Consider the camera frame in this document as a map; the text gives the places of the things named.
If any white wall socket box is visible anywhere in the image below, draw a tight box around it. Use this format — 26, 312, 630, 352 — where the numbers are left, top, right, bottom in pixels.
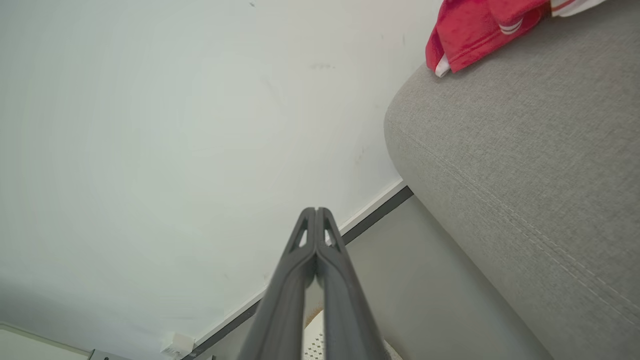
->
160, 331, 196, 359

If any white wall baseboard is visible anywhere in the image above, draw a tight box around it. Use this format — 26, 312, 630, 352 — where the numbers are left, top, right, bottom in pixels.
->
181, 179, 414, 360

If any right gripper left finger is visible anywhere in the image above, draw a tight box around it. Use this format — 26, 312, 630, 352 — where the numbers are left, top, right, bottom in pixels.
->
237, 207, 318, 360

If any white laundry basket brown rim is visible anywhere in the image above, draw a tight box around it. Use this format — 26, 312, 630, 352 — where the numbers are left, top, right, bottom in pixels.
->
302, 285, 404, 360

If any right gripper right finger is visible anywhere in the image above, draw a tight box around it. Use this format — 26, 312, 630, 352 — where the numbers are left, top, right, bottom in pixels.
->
317, 207, 389, 360

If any red sports jersey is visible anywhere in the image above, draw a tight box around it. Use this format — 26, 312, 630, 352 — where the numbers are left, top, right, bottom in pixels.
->
425, 0, 553, 79

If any grey fabric sofa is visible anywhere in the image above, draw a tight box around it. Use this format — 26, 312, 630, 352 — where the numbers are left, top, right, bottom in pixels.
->
384, 0, 640, 360

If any white garment with red stripe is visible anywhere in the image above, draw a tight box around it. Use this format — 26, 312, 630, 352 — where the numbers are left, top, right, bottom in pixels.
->
550, 0, 609, 18

